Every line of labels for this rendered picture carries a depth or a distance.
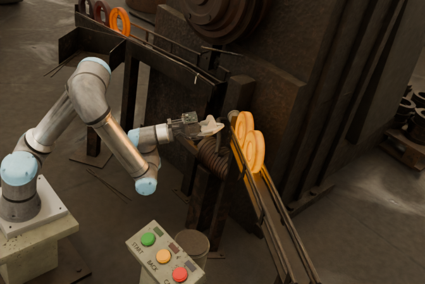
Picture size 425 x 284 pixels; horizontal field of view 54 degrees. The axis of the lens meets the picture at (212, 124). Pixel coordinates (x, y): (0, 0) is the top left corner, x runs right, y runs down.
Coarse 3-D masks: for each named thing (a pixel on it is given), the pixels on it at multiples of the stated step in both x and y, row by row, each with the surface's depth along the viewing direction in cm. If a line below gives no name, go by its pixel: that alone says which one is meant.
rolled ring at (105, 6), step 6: (102, 0) 246; (96, 6) 250; (102, 6) 244; (108, 6) 243; (96, 12) 252; (108, 12) 242; (96, 18) 254; (108, 18) 243; (102, 24) 254; (108, 24) 245
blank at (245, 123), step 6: (240, 114) 163; (246, 114) 158; (240, 120) 163; (246, 120) 156; (252, 120) 157; (240, 126) 165; (246, 126) 155; (252, 126) 156; (240, 132) 166; (246, 132) 155; (240, 138) 164; (240, 144) 160
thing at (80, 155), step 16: (80, 32) 216; (96, 32) 214; (64, 48) 205; (80, 48) 220; (96, 48) 219; (112, 48) 217; (112, 64) 202; (96, 144) 235; (80, 160) 236; (96, 160) 238
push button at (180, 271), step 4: (176, 268) 115; (180, 268) 115; (184, 268) 115; (176, 272) 114; (180, 272) 114; (184, 272) 114; (176, 276) 113; (180, 276) 113; (184, 276) 113; (176, 280) 113; (180, 280) 113
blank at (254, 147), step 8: (248, 136) 152; (256, 136) 144; (248, 144) 151; (256, 144) 142; (264, 144) 143; (248, 152) 152; (256, 152) 142; (264, 152) 142; (248, 160) 150; (256, 160) 142; (256, 168) 144
